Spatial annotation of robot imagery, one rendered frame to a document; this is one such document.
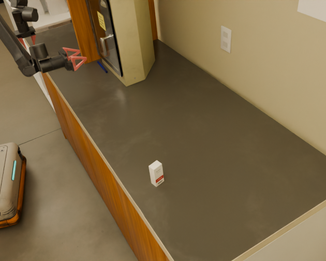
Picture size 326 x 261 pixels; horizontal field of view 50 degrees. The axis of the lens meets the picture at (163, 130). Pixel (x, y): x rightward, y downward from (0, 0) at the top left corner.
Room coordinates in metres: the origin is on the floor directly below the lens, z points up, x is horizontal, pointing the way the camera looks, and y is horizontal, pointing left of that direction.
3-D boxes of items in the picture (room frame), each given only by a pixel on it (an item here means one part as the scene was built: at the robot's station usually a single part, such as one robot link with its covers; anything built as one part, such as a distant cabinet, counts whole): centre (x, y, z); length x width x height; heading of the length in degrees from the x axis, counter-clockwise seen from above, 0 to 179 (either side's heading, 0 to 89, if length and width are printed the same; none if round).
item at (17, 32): (1.79, 0.66, 1.21); 0.10 x 0.07 x 0.07; 116
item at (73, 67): (1.46, 0.36, 1.15); 0.09 x 0.07 x 0.07; 116
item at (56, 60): (1.46, 0.44, 1.15); 0.10 x 0.07 x 0.07; 26
